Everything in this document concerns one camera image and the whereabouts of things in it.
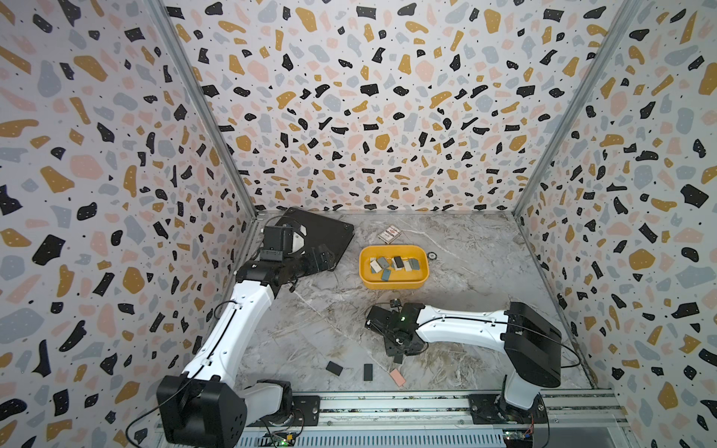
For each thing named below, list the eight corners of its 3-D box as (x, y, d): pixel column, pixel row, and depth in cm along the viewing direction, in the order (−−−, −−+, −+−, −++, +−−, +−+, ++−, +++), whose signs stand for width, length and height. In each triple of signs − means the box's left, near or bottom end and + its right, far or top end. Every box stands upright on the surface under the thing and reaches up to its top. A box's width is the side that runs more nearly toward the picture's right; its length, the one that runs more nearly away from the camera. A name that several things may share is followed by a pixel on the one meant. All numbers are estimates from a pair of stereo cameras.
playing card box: (378, 238, 116) (378, 234, 114) (389, 226, 120) (390, 223, 118) (390, 245, 113) (390, 242, 112) (401, 234, 118) (402, 230, 116)
